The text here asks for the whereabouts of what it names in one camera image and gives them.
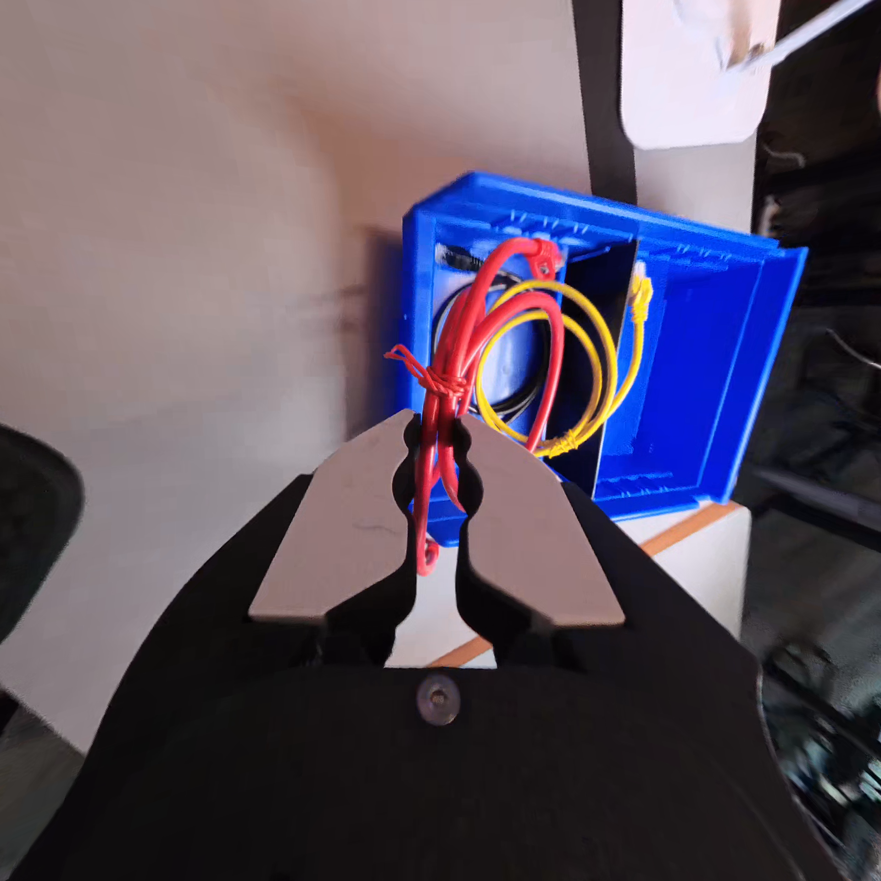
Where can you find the blue plastic bin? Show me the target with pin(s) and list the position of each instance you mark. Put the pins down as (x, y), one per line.
(709, 385)

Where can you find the black bin divider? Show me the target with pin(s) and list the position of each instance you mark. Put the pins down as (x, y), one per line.
(599, 358)

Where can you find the black chair armrest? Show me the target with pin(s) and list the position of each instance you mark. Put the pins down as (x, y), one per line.
(34, 523)

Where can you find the black tape strip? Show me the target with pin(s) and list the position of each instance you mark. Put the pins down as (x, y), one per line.
(606, 103)

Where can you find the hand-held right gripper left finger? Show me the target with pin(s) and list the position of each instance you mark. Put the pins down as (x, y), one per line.
(337, 544)

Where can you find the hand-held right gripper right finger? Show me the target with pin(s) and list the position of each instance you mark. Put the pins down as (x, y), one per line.
(544, 550)

